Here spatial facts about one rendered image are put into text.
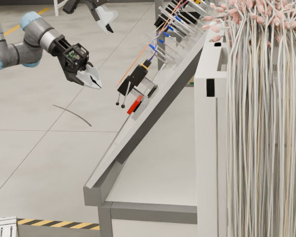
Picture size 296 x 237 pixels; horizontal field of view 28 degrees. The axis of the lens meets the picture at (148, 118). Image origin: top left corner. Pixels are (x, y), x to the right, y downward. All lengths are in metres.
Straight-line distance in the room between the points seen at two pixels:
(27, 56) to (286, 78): 1.39
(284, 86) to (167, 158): 1.32
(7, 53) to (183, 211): 0.79
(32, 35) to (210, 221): 1.26
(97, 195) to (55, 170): 2.14
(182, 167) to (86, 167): 1.96
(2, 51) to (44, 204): 1.65
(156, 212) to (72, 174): 2.11
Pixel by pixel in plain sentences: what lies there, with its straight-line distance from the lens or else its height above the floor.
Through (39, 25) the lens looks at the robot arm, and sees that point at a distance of 2.01.
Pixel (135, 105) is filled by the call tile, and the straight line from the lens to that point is 1.66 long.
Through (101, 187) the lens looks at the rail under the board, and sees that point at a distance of 1.77.
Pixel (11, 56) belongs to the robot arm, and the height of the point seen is 1.18.
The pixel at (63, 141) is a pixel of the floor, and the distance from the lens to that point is 4.33.
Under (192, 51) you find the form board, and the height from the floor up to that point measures 1.28.
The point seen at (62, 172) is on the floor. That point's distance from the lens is 3.87.
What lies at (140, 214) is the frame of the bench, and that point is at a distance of 1.77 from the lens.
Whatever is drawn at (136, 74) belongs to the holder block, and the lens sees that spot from 1.89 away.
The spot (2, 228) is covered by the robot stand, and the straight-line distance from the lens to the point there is 2.91.
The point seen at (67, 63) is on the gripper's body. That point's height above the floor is 1.16.
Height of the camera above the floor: 1.68
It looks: 21 degrees down
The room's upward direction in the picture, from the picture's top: 3 degrees counter-clockwise
